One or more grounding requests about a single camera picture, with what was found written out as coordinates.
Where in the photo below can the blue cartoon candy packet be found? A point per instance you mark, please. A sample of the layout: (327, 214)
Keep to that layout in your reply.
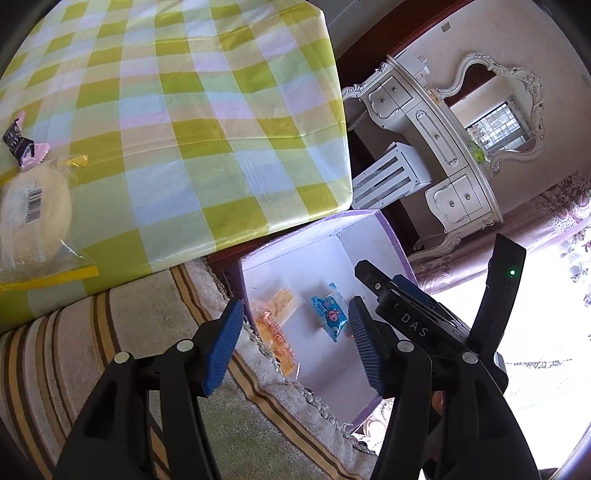
(328, 316)

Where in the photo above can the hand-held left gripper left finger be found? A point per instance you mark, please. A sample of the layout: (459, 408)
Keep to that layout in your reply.
(224, 350)

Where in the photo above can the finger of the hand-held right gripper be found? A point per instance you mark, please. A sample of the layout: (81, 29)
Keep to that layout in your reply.
(413, 291)
(371, 277)

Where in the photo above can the white slatted stool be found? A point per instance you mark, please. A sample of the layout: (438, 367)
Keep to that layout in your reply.
(392, 175)

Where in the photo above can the small green toy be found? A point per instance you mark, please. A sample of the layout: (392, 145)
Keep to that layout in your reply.
(475, 151)

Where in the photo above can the purple cardboard box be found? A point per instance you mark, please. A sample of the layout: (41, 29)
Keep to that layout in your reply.
(314, 258)

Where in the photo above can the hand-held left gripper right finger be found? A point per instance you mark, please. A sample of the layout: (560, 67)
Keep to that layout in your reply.
(367, 353)

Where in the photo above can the round pastry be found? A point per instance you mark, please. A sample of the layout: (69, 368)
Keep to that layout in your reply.
(34, 217)

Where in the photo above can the pink patterned curtain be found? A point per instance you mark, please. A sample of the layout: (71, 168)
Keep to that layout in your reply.
(545, 217)

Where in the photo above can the orange snack packet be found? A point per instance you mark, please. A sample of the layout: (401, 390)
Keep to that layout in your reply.
(277, 330)

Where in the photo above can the white ornate framed mirror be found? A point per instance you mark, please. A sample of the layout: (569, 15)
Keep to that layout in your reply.
(501, 124)

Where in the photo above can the white ornate dressing table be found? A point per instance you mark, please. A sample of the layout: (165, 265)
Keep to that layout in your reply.
(438, 134)

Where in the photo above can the black and pink snack packet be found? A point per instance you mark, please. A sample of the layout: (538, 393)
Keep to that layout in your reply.
(21, 143)

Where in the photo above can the green checkered tablecloth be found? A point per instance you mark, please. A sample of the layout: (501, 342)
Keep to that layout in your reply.
(194, 120)

